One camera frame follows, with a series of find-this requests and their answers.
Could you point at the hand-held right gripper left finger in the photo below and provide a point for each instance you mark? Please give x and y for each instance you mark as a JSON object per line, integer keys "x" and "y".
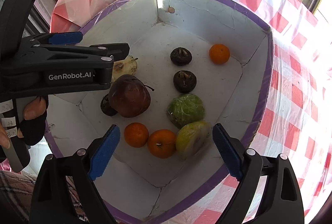
{"x": 103, "y": 155}

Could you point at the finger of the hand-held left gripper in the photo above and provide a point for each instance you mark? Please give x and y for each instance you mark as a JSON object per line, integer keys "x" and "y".
{"x": 64, "y": 37}
{"x": 119, "y": 50}

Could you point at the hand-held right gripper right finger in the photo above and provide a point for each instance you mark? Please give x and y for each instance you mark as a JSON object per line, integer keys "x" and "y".
{"x": 228, "y": 152}

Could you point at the yellow apple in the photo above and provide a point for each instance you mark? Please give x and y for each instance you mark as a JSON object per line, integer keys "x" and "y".
{"x": 127, "y": 67}

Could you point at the small orange tangerine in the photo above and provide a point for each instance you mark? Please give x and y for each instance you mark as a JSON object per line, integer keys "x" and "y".
{"x": 136, "y": 135}
{"x": 219, "y": 54}

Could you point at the cut yellow-green apple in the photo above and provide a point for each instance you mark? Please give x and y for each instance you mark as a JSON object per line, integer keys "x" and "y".
{"x": 192, "y": 139}

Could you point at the dark red apple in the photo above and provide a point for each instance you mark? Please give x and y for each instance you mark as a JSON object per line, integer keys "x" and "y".
{"x": 129, "y": 96}

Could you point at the orange tangerine with stem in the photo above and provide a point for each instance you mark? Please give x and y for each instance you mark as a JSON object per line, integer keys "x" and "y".
{"x": 162, "y": 144}

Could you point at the green apple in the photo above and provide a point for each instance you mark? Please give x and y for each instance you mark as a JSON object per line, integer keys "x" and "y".
{"x": 185, "y": 109}

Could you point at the dark water chestnut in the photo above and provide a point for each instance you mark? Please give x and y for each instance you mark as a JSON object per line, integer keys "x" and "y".
{"x": 106, "y": 107}
{"x": 184, "y": 81}
{"x": 181, "y": 56}

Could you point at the white box with purple rim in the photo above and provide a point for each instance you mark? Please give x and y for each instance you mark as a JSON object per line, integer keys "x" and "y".
{"x": 220, "y": 89}

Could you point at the person's left hand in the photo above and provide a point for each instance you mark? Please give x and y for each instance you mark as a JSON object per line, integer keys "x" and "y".
{"x": 33, "y": 125}

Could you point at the red checkered tablecloth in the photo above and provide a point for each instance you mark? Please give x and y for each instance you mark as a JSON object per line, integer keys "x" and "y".
{"x": 298, "y": 109}

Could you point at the plaid cloth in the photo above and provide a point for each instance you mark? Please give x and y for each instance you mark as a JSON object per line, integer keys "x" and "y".
{"x": 13, "y": 187}

